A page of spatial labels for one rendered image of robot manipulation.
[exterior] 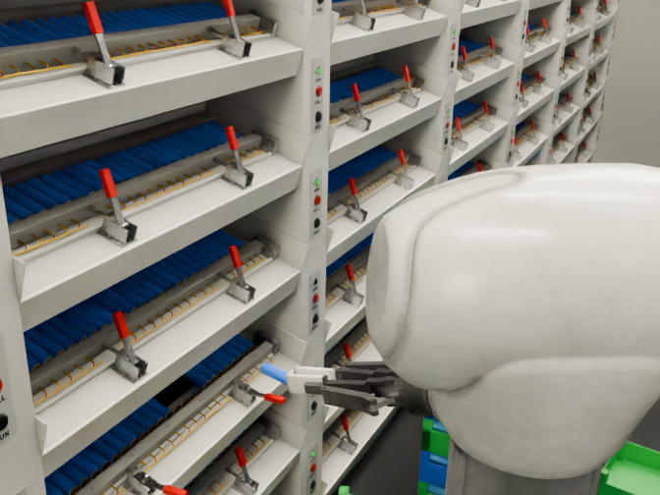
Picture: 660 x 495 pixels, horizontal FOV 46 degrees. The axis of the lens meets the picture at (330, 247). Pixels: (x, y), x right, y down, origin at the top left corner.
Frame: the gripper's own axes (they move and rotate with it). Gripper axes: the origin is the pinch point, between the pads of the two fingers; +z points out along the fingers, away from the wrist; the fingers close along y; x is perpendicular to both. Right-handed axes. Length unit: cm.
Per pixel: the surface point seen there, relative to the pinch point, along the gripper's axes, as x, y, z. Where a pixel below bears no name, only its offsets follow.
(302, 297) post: -4.9, -21.1, 12.4
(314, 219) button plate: -18.2, -25.2, 9.2
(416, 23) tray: -47, -71, 2
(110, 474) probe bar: 3.3, 24.2, 20.0
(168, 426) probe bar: 3.3, 11.3, 19.9
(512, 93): -19, -161, 8
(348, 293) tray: 5, -48, 18
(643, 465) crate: 70, -91, -34
